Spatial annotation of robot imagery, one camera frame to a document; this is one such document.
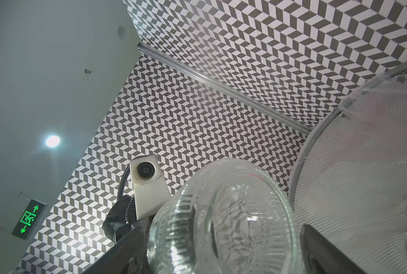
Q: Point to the grey mesh trash bin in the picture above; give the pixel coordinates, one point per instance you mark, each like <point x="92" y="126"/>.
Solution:
<point x="361" y="171"/>

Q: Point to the green exit sign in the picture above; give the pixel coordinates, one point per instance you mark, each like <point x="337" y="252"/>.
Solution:
<point x="29" y="219"/>

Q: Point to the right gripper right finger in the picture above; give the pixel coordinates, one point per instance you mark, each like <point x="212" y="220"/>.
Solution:
<point x="322" y="257"/>

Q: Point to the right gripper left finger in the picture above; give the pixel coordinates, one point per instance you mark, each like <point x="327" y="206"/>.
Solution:
<point x="128" y="256"/>

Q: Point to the glass jar with beans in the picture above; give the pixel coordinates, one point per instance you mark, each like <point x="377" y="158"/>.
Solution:
<point x="230" y="217"/>

